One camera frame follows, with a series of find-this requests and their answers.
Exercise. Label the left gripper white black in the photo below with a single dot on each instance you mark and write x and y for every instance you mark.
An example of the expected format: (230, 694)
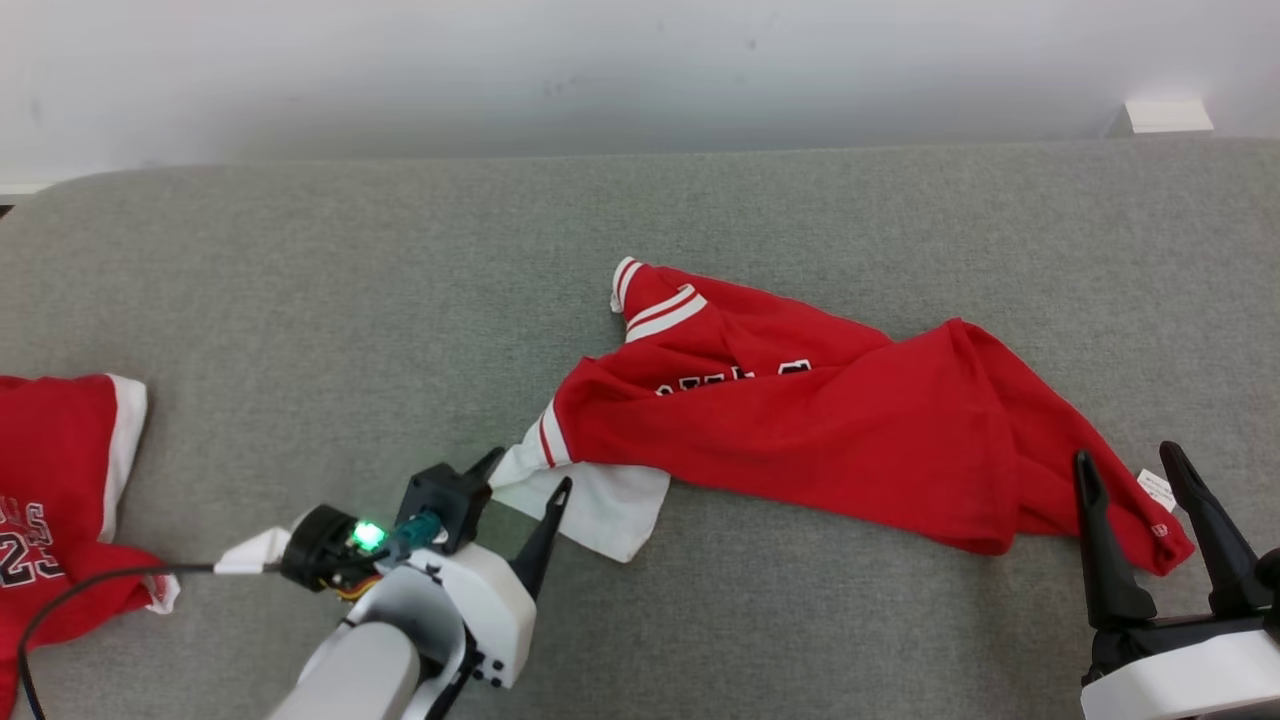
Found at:
(490, 610)

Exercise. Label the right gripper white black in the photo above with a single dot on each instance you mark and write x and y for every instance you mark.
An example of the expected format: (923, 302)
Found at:
(1180, 680)

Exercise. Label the red shirt with white sleeves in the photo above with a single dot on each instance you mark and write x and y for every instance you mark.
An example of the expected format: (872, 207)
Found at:
(850, 430)

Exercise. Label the red basketball jersey white trim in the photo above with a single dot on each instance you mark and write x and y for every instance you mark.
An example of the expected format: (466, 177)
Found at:
(60, 450)

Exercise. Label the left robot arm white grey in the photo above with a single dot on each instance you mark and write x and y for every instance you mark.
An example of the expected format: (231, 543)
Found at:
(350, 670)

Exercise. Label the left wrist round black motor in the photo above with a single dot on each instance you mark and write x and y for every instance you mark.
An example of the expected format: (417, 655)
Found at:
(315, 545)

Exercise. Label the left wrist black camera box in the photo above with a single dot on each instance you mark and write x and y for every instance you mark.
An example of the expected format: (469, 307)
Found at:
(445, 495)

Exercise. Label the white wall box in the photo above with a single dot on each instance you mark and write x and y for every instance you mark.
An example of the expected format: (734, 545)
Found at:
(1168, 117)

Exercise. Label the black white wall skirting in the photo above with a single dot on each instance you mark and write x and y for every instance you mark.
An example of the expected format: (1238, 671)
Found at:
(15, 187)

